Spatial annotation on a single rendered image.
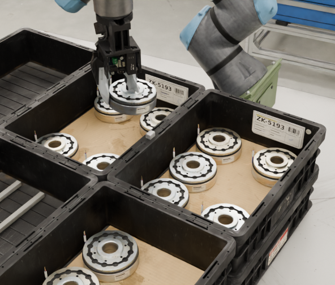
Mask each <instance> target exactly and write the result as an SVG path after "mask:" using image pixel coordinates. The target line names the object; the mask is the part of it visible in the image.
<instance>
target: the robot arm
mask: <svg viewBox="0 0 335 285"><path fill-rule="evenodd" d="M89 1H90V0H55V2H56V3H57V5H58V6H59V7H61V8H62V9H63V10H65V11H67V12H70V13H76V12H78V11H80V10H81V9H82V8H83V7H84V6H86V5H87V4H88V2H89ZM212 2H213V3H214V4H215V6H213V7H212V8H211V6H208V5H206V6H205V7H204V8H203V9H202V10H200V11H199V13H198V14H197V15H196V16H195V17H194V18H193V19H192V20H191V21H190V22H189V23H188V24H187V25H186V26H185V27H184V29H183V30H182V31H181V33H180V35H179V38H180V40H181V42H182V44H183V45H184V46H185V47H186V50H187V51H189V52H190V54H191V55H192V56H193V57H194V59H195V60H196V61H197V62H198V64H199V65H200V66H201V68H202V69H203V70H204V71H205V73H206V74H207V75H208V76H209V78H210V79H211V81H212V84H213V86H214V89H217V90H220V91H222V92H225V93H228V94H232V95H234V96H237V97H240V96H241V95H242V94H243V93H245V92H246V91H248V90H249V89H250V88H251V87H253V86H254V85H255V84H256V83H257V82H258V81H259V80H260V79H261V78H262V77H263V76H264V75H265V74H266V73H267V72H268V69H267V68H266V67H265V66H264V65H263V64H262V63H261V62H260V61H258V60H257V59H255V58H254V57H252V56H251V55H249V54H248V53H246V52H245V51H244V50H243V48H242V47H241V46H240V44H239V43H240V42H242V41H243V40H244V39H245V38H247V37H248V36H249V35H251V34H252V33H254V31H256V30H257V29H259V28H260V27H261V26H263V25H266V23H267V22H268V21H269V20H270V19H271V18H272V17H274V16H275V14H276V13H277V9H278V7H277V1H276V0H212ZM93 7H94V12H95V13H96V20H97V22H95V23H93V24H94V28H95V32H96V34H101V35H103V36H102V37H98V41H97V42H96V43H95V46H96V50H93V51H92V53H93V55H92V59H91V70H92V73H93V76H94V78H95V81H96V84H97V86H98V89H99V91H100V95H101V97H102V99H103V100H104V101H105V102H106V104H107V105H109V102H110V96H109V88H110V86H109V79H110V77H111V75H114V74H124V75H125V79H124V82H125V83H126V89H127V90H128V91H131V92H135V91H136V92H137V93H139V87H138V84H137V80H138V75H137V70H139V72H140V73H141V49H140V48H139V46H138V45H137V43H136V42H135V40H134V39H133V37H132V36H130V35H129V29H131V23H130V21H131V20H132V19H133V0H93Z"/></svg>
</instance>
